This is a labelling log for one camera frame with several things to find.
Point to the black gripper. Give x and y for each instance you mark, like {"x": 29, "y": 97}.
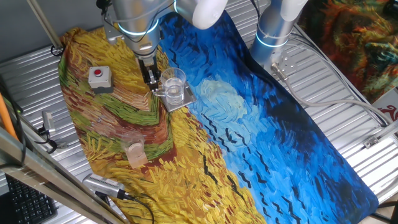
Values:
{"x": 149, "y": 67}

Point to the clear glass mug with water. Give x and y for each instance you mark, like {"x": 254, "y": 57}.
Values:
{"x": 174, "y": 90}

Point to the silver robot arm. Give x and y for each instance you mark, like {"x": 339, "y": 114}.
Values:
{"x": 136, "y": 18}

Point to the empty clear plastic cup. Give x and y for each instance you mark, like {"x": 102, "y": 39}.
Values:
{"x": 132, "y": 140}

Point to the silver digital scale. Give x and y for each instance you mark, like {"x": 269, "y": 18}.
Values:
{"x": 183, "y": 104}

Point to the grey box with red button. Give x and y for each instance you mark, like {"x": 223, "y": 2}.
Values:
{"x": 104, "y": 81}

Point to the light wooden cube block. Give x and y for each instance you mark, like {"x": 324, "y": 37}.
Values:
{"x": 138, "y": 161}

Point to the painted wheatfield tablecloth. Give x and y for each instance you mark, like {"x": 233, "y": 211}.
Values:
{"x": 248, "y": 140}

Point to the thin aluminium pole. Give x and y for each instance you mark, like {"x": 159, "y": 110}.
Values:
{"x": 43, "y": 20}

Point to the orange pole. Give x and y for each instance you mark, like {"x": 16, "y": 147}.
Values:
{"x": 6, "y": 118}

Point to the black keyboard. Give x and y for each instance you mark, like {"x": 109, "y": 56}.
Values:
{"x": 28, "y": 202}

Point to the dark colourful painted cloth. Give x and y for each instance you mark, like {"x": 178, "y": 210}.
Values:
{"x": 351, "y": 40}

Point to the white sign with red logo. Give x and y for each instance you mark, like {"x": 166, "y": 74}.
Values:
{"x": 388, "y": 105}

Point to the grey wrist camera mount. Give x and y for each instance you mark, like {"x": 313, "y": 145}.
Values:
{"x": 110, "y": 34}

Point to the metal camera clamp bracket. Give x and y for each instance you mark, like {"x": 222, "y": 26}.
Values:
{"x": 62, "y": 145}

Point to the small silver camera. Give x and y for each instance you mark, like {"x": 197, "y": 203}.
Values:
{"x": 48, "y": 121}

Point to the silver ribbed camera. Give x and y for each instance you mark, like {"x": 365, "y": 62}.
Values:
{"x": 102, "y": 183}

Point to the black camera stand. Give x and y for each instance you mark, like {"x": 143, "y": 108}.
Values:
{"x": 102, "y": 197}

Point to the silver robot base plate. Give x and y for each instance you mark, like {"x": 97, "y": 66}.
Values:
{"x": 287, "y": 63}

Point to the aluminium frame bar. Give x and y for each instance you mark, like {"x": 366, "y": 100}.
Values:
{"x": 46, "y": 174}

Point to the metal corner bracket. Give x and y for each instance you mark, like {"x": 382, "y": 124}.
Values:
{"x": 371, "y": 142}

